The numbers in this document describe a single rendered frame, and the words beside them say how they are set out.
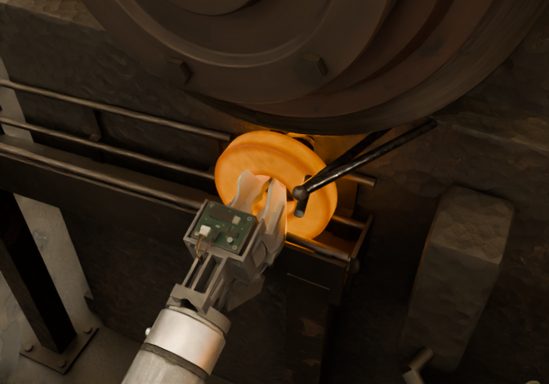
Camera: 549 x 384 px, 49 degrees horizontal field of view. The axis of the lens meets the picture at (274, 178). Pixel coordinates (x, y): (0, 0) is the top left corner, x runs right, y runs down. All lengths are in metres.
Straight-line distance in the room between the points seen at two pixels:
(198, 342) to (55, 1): 0.52
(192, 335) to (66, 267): 1.10
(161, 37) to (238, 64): 0.07
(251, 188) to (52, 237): 1.11
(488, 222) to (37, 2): 0.65
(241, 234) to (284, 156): 0.11
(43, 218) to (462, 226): 1.36
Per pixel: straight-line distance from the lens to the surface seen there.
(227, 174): 0.75
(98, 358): 1.51
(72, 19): 0.86
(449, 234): 0.65
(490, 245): 0.66
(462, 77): 0.51
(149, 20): 0.51
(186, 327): 0.61
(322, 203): 0.71
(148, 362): 0.61
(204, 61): 0.49
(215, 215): 0.64
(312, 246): 0.73
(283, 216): 0.70
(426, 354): 0.79
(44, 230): 1.79
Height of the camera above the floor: 1.28
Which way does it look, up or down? 45 degrees down
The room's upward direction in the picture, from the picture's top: straight up
